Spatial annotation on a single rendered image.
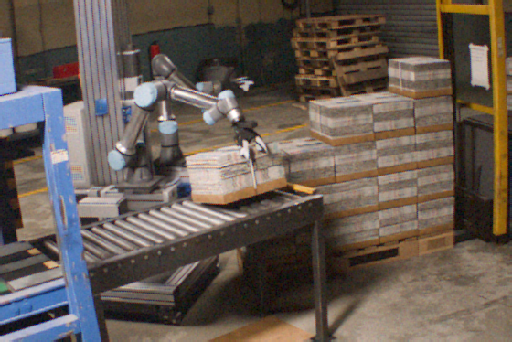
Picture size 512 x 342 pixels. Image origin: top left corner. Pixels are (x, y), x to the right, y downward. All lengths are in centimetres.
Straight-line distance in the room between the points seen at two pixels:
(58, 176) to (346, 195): 238
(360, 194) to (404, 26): 804
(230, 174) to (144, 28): 804
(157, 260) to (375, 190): 193
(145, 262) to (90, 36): 164
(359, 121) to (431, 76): 58
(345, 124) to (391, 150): 37
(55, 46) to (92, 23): 646
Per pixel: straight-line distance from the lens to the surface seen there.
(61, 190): 253
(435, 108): 466
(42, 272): 293
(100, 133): 424
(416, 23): 1217
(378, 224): 464
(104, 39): 413
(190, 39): 1170
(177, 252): 307
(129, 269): 297
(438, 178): 478
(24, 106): 245
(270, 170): 350
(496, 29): 466
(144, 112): 370
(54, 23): 1060
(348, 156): 444
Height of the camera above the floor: 181
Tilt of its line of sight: 14 degrees down
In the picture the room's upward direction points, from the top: 5 degrees counter-clockwise
